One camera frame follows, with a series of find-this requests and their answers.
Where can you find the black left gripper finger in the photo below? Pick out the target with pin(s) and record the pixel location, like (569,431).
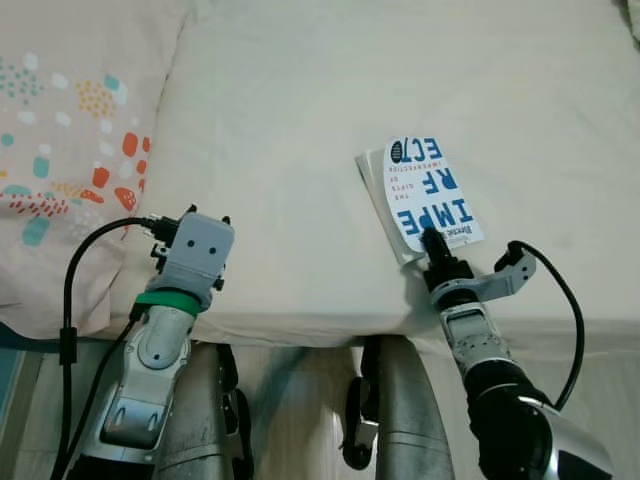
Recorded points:
(225,219)
(190,212)

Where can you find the left robot leg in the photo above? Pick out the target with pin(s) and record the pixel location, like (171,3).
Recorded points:
(200,420)

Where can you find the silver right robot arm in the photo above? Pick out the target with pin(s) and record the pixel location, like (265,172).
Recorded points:
(480,335)

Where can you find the robot leg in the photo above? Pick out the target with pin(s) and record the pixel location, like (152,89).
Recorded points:
(400,420)
(200,420)

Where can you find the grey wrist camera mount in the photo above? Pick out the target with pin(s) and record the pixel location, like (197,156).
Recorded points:
(195,250)
(510,278)

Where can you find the white book with blue letters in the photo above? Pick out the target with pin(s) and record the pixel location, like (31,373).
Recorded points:
(425,195)

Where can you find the pink patterned pillow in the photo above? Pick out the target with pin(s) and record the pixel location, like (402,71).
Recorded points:
(60,150)

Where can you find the right robot leg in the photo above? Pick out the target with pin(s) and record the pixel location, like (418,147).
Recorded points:
(400,420)

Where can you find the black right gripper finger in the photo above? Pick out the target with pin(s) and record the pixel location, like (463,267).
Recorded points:
(435,245)

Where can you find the mattress with beige sheet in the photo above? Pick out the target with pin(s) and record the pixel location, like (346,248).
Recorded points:
(400,70)

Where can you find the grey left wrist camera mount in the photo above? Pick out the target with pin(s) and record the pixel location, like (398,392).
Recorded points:
(195,250)

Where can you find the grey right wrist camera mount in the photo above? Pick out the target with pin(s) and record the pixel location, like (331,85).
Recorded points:
(510,278)

